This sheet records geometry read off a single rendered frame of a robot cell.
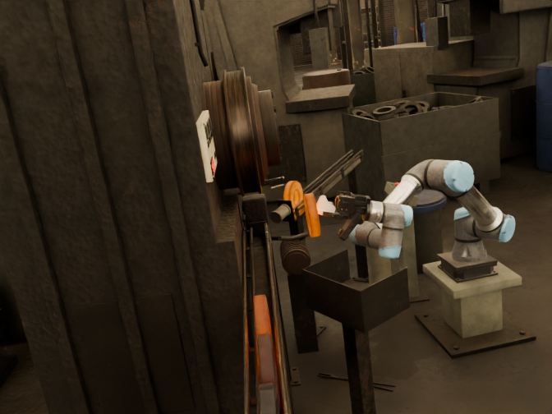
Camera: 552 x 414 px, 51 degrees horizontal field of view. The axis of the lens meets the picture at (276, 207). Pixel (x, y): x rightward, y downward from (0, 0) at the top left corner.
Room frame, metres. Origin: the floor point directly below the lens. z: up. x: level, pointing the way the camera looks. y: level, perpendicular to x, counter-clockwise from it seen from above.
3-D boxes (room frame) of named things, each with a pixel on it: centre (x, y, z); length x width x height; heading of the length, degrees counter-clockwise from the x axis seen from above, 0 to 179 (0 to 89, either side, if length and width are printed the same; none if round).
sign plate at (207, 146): (1.79, 0.18, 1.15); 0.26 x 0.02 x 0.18; 0
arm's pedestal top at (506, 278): (2.40, -0.84, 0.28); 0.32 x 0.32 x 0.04; 8
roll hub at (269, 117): (2.13, -0.02, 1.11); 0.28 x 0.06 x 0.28; 0
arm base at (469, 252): (2.40, -0.84, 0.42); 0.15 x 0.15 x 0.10
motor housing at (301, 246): (2.46, -0.06, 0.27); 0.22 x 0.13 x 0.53; 0
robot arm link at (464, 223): (2.40, -0.84, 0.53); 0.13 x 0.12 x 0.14; 37
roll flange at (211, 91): (2.13, 0.16, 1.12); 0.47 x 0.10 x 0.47; 0
